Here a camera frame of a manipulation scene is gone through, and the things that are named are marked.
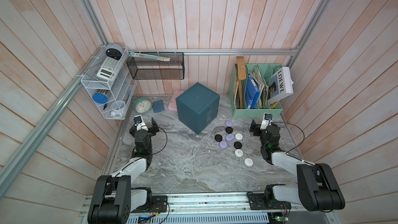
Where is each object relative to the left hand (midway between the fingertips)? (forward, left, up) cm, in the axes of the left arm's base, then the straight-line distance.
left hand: (146, 121), depth 86 cm
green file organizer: (+33, -72, +8) cm, 80 cm away
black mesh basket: (+41, +8, +7) cm, 42 cm away
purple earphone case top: (+9, -51, -14) cm, 54 cm away
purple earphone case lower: (-7, -45, -14) cm, 48 cm away
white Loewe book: (+19, -79, +10) cm, 82 cm away
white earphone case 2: (-13, -54, -13) cm, 57 cm away
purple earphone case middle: (-3, -50, -13) cm, 52 cm away
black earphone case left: (-2, -43, -14) cm, 45 cm away
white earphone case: (-2, -55, -13) cm, 57 cm away
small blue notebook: (+23, -1, -13) cm, 26 cm away
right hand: (+3, -67, -1) cm, 67 cm away
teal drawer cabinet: (+5, -29, +7) cm, 31 cm away
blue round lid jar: (+3, +20, +15) cm, 26 cm away
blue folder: (+21, -65, +3) cm, 68 cm away
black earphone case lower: (-7, -54, -14) cm, 56 cm away
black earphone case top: (+3, -50, -14) cm, 52 cm away
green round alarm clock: (+18, +8, -7) cm, 21 cm away
